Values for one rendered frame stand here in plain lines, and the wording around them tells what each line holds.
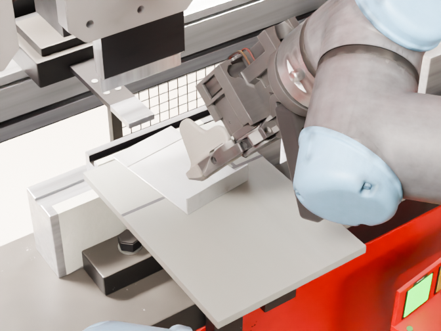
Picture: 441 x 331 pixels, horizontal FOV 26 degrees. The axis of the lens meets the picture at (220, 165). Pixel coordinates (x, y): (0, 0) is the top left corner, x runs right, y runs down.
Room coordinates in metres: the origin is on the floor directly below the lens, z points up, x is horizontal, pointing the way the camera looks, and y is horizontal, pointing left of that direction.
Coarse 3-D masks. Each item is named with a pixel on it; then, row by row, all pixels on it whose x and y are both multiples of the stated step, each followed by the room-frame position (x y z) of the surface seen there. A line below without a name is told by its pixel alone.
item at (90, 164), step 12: (204, 108) 0.93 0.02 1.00; (168, 120) 0.91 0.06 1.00; (180, 120) 0.91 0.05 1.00; (204, 120) 0.91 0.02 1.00; (144, 132) 0.88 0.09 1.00; (156, 132) 0.89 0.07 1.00; (108, 144) 0.86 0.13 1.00; (120, 144) 0.86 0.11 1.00; (132, 144) 0.87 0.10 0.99; (96, 156) 0.85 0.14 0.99
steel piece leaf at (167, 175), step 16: (176, 144) 0.86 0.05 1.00; (144, 160) 0.83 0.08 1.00; (160, 160) 0.83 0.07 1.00; (176, 160) 0.83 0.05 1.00; (144, 176) 0.80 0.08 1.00; (160, 176) 0.80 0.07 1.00; (176, 176) 0.80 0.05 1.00; (224, 176) 0.80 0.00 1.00; (240, 176) 0.79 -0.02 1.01; (160, 192) 0.77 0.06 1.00; (176, 192) 0.77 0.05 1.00; (192, 192) 0.77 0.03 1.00; (208, 192) 0.76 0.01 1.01; (224, 192) 0.77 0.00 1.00; (192, 208) 0.74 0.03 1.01
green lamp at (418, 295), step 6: (420, 282) 0.81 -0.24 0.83; (426, 282) 0.81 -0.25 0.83; (414, 288) 0.80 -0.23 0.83; (420, 288) 0.81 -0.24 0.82; (426, 288) 0.82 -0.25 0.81; (408, 294) 0.79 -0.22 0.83; (414, 294) 0.80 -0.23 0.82; (420, 294) 0.81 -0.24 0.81; (426, 294) 0.82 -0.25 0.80; (408, 300) 0.79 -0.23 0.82; (414, 300) 0.80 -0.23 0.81; (420, 300) 0.81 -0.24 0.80; (426, 300) 0.82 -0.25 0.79; (408, 306) 0.79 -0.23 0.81; (414, 306) 0.80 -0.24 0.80; (408, 312) 0.80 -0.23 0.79
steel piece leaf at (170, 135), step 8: (168, 128) 0.89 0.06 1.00; (152, 136) 0.87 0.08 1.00; (160, 136) 0.87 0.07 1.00; (168, 136) 0.87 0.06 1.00; (176, 136) 0.87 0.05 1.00; (136, 144) 0.86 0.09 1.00; (144, 144) 0.86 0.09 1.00; (152, 144) 0.86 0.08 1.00; (160, 144) 0.86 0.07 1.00; (168, 144) 0.86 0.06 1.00; (120, 152) 0.84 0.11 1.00; (128, 152) 0.84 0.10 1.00; (136, 152) 0.84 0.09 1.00; (144, 152) 0.84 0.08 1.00; (152, 152) 0.84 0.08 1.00; (120, 160) 0.83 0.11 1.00; (128, 160) 0.83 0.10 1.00; (136, 160) 0.83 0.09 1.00
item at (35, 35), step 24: (24, 24) 1.07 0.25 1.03; (48, 24) 1.07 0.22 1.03; (24, 48) 1.03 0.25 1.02; (48, 48) 1.01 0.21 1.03; (72, 48) 1.03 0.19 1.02; (48, 72) 1.00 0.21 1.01; (72, 72) 1.01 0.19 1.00; (96, 96) 0.96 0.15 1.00; (120, 96) 0.95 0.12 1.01; (144, 120) 0.91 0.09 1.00
